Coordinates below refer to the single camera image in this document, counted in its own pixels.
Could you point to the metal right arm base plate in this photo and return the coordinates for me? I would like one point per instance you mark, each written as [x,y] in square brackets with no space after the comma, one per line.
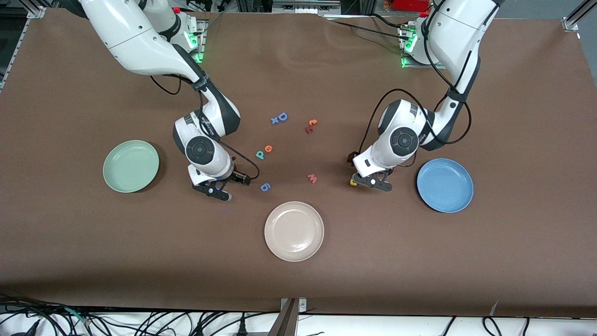
[201,53]

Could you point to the black power plug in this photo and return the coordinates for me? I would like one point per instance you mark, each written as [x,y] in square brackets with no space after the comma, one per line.
[241,326]

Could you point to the aluminium frame profile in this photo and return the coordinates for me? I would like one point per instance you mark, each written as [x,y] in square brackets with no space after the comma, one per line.
[35,9]
[576,16]

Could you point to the metal table edge rail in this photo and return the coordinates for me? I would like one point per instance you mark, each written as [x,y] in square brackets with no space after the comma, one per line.
[10,56]

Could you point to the blue round plate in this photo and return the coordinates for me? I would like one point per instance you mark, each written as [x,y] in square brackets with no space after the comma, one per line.
[445,185]

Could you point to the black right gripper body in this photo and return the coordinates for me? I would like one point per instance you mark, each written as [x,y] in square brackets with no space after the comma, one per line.
[234,176]

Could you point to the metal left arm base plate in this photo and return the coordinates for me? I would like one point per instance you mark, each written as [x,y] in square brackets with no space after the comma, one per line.
[410,66]

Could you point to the blue foam letter g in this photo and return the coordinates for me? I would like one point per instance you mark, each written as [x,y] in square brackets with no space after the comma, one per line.
[265,187]

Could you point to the brown table cover mat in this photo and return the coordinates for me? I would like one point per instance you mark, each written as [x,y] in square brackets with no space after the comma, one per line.
[298,280]

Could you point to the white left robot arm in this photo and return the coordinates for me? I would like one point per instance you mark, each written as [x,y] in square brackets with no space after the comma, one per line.
[461,37]

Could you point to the blue foam capital D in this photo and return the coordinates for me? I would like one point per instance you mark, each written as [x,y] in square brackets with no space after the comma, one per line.
[279,117]

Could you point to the beige round plate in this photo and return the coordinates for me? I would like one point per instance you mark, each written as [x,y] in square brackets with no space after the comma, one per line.
[294,231]

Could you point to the grey metal rail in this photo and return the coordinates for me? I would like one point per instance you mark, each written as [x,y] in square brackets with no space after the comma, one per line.
[305,4]

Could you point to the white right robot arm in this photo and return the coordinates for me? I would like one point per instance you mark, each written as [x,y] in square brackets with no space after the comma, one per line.
[135,42]

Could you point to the grey metal bracket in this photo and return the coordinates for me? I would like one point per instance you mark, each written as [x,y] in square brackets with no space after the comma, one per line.
[285,317]

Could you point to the pink foam letter w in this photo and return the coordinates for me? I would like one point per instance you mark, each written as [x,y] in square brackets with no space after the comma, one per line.
[312,178]

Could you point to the mint green round plate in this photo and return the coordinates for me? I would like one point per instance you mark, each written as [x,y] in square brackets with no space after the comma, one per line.
[130,166]

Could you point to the red box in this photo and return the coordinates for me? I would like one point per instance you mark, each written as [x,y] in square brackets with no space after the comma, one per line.
[410,4]

